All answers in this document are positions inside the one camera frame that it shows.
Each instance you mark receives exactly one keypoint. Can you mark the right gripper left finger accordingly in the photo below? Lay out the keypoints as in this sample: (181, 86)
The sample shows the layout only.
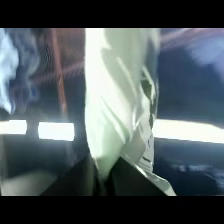
(81, 181)

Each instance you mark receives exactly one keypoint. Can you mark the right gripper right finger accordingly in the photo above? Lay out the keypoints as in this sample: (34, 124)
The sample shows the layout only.
(131, 181)

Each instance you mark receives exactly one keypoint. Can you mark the white shirt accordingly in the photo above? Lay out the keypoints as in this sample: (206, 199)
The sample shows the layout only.
(110, 100)

